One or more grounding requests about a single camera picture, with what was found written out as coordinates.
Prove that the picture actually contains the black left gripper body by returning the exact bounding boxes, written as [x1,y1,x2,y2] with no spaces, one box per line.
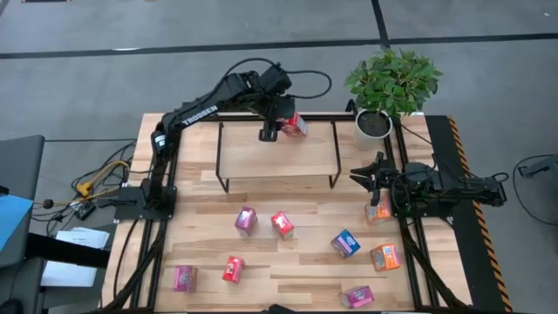
[262,93,298,126]

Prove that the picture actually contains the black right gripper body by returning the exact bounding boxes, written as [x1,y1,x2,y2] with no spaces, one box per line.
[368,151,396,208]

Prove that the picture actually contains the red Froot Loops cereal box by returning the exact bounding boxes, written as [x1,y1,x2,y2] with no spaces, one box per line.
[270,210,296,241]
[281,112,309,139]
[221,256,245,284]

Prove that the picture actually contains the orange Mini Wheats cereal box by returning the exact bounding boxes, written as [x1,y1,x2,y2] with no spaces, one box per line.
[364,191,393,226]
[370,242,402,273]

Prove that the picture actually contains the blue Frosted Flakes cereal box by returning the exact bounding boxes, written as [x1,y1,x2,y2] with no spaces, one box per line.
[330,229,362,259]

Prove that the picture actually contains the purple Raisin Bran cereal box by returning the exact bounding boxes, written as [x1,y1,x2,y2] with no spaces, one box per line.
[173,264,199,293]
[234,206,259,238]
[338,284,376,310]

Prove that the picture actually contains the wooden shelf black metal legs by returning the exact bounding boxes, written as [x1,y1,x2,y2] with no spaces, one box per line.
[214,118,343,195]

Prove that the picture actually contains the white plant pot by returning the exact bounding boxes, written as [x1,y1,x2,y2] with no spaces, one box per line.
[352,108,394,152]

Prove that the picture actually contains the green leafy plant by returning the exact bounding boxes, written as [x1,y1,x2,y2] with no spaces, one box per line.
[344,46,445,121]

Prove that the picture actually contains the black mat hazard stripe edge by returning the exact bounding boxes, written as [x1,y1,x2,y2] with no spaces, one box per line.
[425,114,514,314]

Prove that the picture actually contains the grey floor stand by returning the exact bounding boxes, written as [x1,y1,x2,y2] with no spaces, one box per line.
[518,153,558,179]

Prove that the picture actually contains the small black device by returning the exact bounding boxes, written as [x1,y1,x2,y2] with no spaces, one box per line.
[73,201,97,222]

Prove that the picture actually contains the white paper sheet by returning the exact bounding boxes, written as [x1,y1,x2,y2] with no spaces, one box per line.
[40,226,111,289]

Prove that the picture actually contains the black bar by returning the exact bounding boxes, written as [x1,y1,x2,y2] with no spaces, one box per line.
[25,232,111,270]

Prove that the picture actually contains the grey chair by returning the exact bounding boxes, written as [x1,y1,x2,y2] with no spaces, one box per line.
[0,133,47,314]

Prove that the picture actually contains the blue panel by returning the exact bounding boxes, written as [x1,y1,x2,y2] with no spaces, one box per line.
[0,194,35,254]

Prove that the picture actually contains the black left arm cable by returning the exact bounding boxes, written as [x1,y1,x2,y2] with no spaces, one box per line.
[285,68,333,100]

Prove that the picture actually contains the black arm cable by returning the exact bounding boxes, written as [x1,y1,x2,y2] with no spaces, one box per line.
[397,122,441,171]
[285,68,333,100]

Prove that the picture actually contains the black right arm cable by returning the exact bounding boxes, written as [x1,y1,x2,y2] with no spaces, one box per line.
[397,122,441,171]

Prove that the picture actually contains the black aluminium table frame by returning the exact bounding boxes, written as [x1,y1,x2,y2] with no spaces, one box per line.
[104,112,472,314]

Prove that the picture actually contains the black floor cable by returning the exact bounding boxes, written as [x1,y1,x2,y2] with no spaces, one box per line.
[512,153,558,228]

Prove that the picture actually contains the yellow cable connector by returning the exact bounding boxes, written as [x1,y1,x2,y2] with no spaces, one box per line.
[76,160,132,197]

